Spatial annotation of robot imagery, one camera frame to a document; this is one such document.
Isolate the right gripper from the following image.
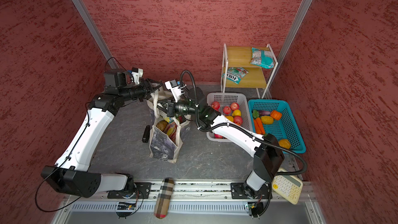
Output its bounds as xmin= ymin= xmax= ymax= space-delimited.
xmin=154 ymin=95 xmax=201 ymax=118

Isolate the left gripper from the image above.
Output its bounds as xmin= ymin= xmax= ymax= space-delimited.
xmin=120 ymin=78 xmax=163 ymax=101

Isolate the orange Fox's candy bag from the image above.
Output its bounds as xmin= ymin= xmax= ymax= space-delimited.
xmin=163 ymin=122 xmax=178 ymax=139

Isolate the brown kiwi fruit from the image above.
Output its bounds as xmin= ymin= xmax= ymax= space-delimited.
xmin=156 ymin=120 xmax=169 ymax=132

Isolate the cream canvas tote bag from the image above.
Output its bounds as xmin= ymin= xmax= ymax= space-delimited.
xmin=147 ymin=88 xmax=191 ymax=163

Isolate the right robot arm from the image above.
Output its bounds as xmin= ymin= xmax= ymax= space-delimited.
xmin=156 ymin=99 xmax=285 ymax=199

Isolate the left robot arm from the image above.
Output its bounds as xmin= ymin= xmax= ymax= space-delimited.
xmin=41 ymin=79 xmax=162 ymax=198

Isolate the green Fox's candy bag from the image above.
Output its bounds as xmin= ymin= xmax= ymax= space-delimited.
xmin=221 ymin=67 xmax=249 ymax=85

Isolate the teal snack bag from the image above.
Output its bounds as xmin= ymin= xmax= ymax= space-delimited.
xmin=250 ymin=48 xmax=275 ymax=69

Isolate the black remote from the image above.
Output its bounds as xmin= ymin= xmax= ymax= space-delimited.
xmin=142 ymin=125 xmax=151 ymax=143

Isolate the red apple top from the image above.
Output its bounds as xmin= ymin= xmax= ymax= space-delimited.
xmin=230 ymin=102 xmax=240 ymax=111

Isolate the white plastic basket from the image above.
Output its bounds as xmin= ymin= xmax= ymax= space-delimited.
xmin=206 ymin=92 xmax=255 ymax=143

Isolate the orange carrot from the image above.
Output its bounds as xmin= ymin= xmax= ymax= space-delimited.
xmin=254 ymin=117 xmax=265 ymax=135

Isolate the white wooden shelf rack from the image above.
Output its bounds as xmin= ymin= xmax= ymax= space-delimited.
xmin=220 ymin=44 xmax=279 ymax=99

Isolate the yellow vegetable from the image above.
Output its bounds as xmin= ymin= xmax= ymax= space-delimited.
xmin=261 ymin=116 xmax=274 ymax=125

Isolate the orange pumpkin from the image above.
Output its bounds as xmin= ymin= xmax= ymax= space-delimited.
xmin=270 ymin=110 xmax=283 ymax=121

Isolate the plaid pouch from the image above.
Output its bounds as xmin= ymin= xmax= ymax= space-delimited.
xmin=154 ymin=178 xmax=175 ymax=219

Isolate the teal plastic basket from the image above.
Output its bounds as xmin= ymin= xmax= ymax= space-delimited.
xmin=248 ymin=99 xmax=306 ymax=154

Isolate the yellow bell pepper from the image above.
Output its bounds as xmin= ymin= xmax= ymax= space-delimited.
xmin=278 ymin=139 xmax=291 ymax=149

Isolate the cream calculator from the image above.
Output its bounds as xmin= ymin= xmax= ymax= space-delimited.
xmin=272 ymin=175 xmax=303 ymax=205

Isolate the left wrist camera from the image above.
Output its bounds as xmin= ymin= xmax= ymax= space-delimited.
xmin=103 ymin=67 xmax=144 ymax=88

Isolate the aluminium rail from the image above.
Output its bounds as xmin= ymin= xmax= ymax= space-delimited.
xmin=78 ymin=180 xmax=318 ymax=202

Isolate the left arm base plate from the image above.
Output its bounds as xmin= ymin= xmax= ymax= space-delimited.
xmin=107 ymin=182 xmax=152 ymax=200

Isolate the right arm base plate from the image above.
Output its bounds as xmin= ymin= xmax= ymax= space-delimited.
xmin=230 ymin=183 xmax=273 ymax=200

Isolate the black corrugated cable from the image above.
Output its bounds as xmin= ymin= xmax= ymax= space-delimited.
xmin=179 ymin=69 xmax=308 ymax=176

